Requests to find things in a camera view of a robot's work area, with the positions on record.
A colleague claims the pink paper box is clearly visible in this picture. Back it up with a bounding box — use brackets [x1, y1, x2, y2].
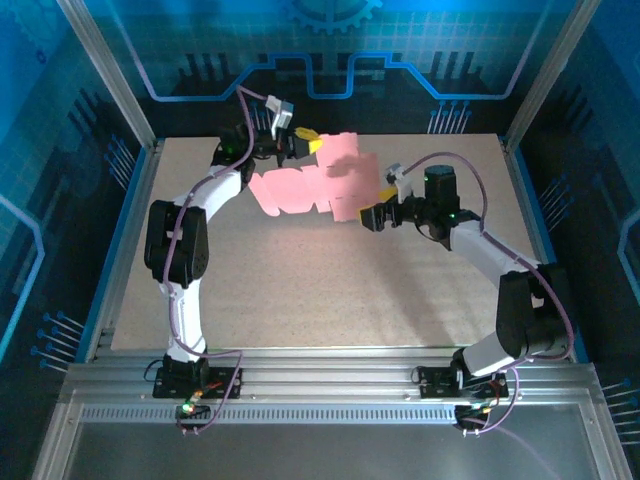
[249, 132, 380, 224]

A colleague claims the aluminium frame side rail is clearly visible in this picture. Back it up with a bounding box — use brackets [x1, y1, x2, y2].
[82, 139, 166, 362]
[499, 134, 576, 362]

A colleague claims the aluminium frame post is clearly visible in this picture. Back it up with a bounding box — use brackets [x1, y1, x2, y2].
[55, 0, 160, 151]
[503, 0, 604, 151]

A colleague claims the aluminium frame cross rail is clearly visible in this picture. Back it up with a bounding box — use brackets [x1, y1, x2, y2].
[62, 345, 601, 407]

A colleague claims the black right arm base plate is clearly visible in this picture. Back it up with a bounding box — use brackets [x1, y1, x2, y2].
[417, 366, 510, 400]

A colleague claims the slotted grey cable duct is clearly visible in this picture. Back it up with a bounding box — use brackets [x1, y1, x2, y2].
[79, 405, 459, 425]

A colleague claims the grey metal base plate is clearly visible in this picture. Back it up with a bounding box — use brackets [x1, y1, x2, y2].
[32, 399, 634, 480]

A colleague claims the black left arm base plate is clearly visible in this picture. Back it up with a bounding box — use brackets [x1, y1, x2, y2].
[152, 365, 242, 400]

